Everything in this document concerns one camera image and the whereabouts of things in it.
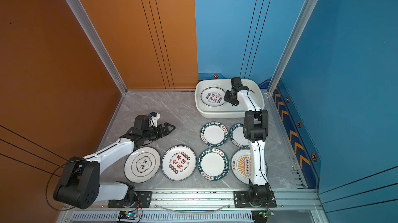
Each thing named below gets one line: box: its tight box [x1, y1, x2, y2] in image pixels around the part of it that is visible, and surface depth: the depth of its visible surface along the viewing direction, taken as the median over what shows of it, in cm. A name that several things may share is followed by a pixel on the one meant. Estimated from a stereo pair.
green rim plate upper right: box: [229, 122, 249, 149], surface depth 98 cm
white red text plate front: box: [161, 144, 197, 181], surface depth 86 cm
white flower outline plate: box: [123, 146, 161, 184], surface depth 84 cm
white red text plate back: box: [200, 86, 227, 107], surface depth 115 cm
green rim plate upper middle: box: [200, 121, 229, 148], surface depth 97 cm
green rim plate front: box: [197, 147, 231, 182], surface depth 86 cm
